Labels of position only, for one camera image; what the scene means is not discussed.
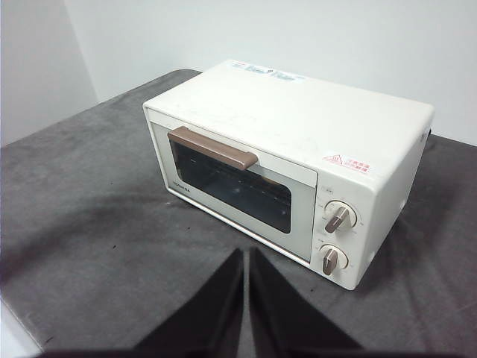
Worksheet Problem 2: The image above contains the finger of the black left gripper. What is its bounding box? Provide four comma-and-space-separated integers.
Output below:
133, 248, 245, 358
247, 247, 363, 358

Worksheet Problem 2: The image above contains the glass oven door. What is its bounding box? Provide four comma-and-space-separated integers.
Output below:
147, 107, 320, 266

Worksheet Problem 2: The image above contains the cream and tan oven knob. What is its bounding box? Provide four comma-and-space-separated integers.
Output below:
323, 201, 358, 236
319, 244, 350, 277

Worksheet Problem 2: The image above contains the cream Toshiba toaster oven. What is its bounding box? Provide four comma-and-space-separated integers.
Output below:
142, 58, 436, 292

